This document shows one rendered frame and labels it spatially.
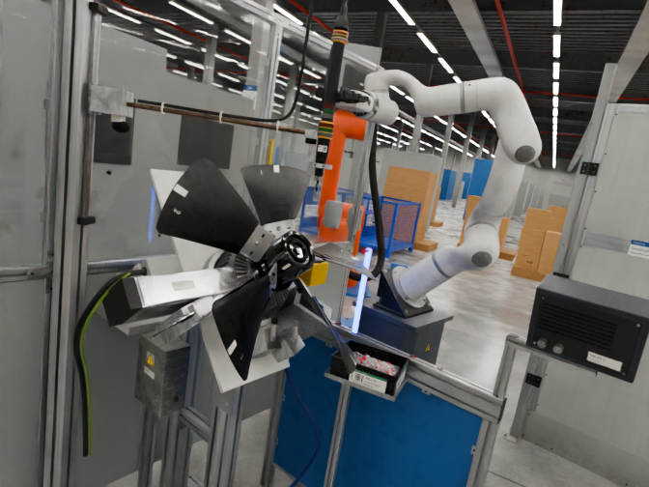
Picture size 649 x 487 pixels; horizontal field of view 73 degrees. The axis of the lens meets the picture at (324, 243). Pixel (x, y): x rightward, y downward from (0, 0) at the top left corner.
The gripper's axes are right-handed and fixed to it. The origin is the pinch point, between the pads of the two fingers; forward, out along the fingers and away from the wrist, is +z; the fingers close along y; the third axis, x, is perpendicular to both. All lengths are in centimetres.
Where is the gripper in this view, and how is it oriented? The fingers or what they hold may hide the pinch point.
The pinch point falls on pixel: (330, 93)
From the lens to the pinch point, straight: 129.0
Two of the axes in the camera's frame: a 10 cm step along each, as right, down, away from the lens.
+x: 1.5, -9.7, -1.8
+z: -6.2, 0.5, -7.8
